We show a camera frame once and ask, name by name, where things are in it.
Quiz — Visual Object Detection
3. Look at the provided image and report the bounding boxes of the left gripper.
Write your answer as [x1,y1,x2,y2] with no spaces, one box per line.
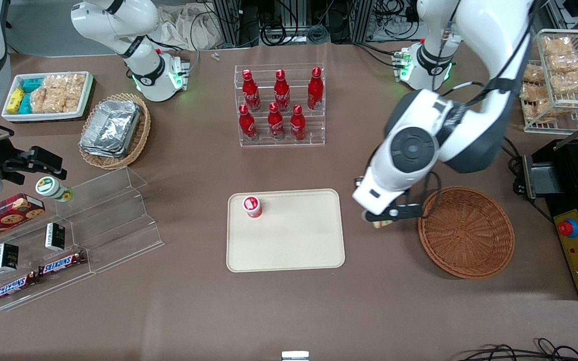
[352,169,423,224]

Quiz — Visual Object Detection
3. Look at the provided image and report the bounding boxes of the white rectangular snack tray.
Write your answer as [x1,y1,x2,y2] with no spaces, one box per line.
[2,71,94,123]

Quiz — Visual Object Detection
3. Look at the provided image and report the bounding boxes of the round brown wicker basket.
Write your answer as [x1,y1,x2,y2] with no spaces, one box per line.
[417,187,515,279]

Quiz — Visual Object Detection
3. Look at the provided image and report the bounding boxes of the beige plastic serving tray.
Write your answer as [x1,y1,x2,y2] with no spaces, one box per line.
[226,189,346,273]

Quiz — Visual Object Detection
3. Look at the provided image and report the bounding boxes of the oval light wicker basket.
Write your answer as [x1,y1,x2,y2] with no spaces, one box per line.
[78,93,152,170]

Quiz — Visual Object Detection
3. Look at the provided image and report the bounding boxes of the green lid white cup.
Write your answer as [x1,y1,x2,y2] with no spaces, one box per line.
[35,176,74,204]

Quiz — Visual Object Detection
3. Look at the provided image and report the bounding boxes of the clear bag rice crackers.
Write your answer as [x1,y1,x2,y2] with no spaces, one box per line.
[56,73,87,113]
[30,75,61,114]

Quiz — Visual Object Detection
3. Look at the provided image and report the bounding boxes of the red chocolate chip cookie box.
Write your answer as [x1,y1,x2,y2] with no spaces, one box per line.
[0,194,46,250]

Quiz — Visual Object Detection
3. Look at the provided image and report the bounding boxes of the small black chocolate box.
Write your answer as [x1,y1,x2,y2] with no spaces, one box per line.
[45,223,67,252]
[0,243,20,272]

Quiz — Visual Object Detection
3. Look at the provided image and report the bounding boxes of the yellow snack packet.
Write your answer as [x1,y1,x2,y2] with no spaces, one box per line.
[7,87,26,115]

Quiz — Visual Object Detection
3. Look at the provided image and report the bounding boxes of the stacked aluminium foil containers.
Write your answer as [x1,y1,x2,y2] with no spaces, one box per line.
[79,100,141,159]

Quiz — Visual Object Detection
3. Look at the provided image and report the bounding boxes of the clear acrylic stepped shelf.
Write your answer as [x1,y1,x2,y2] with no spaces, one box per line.
[0,166,165,312]

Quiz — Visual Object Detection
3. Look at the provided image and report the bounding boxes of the snickers chocolate bar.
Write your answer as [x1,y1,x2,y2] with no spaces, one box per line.
[0,273,40,304]
[38,250,88,278]

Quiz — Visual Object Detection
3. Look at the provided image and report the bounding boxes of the clear acrylic bottle rack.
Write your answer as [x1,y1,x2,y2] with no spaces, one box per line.
[234,63,326,148]

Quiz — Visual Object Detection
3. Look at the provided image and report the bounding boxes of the red cola bottle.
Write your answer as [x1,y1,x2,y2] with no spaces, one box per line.
[238,104,258,142]
[267,102,286,141]
[290,104,307,142]
[273,70,292,112]
[307,67,325,111]
[242,69,262,112]

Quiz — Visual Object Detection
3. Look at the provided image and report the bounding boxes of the red lid yogurt cup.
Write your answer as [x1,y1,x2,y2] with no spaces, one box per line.
[242,195,263,219]

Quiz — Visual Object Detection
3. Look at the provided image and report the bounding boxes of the black appliance box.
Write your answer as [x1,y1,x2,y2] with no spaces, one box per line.
[522,137,578,301]

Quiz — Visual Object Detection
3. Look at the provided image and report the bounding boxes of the red emergency stop button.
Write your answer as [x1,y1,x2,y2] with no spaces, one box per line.
[557,219,578,239]

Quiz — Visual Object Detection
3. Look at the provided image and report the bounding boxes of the clear bag fried snack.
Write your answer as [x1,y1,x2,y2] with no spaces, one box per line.
[542,36,574,57]
[547,53,578,74]
[523,64,546,84]
[524,99,559,124]
[520,83,551,104]
[552,70,578,94]

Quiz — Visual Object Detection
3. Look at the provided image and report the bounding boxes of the beige cloth bag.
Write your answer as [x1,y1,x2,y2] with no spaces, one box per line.
[156,4,230,52]

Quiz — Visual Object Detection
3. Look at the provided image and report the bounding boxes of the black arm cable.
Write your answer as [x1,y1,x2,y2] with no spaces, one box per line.
[421,170,444,219]

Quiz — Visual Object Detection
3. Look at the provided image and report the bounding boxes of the black appliance power cable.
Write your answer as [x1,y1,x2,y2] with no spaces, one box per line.
[501,135,526,197]

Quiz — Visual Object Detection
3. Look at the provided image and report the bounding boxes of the black base cable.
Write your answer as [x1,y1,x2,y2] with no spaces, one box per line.
[353,42,406,69]

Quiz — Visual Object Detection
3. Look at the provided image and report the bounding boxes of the black cable bundle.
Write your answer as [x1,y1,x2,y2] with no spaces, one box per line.
[457,338,578,361]

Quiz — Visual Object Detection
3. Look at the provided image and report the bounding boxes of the grey coiled cable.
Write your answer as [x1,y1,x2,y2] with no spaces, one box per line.
[306,24,330,44]

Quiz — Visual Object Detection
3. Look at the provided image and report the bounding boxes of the black coiled cable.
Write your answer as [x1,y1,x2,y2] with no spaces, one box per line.
[261,21,296,47]

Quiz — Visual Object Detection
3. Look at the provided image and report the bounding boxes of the aluminium frame profile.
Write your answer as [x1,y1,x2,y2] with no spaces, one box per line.
[212,0,262,49]

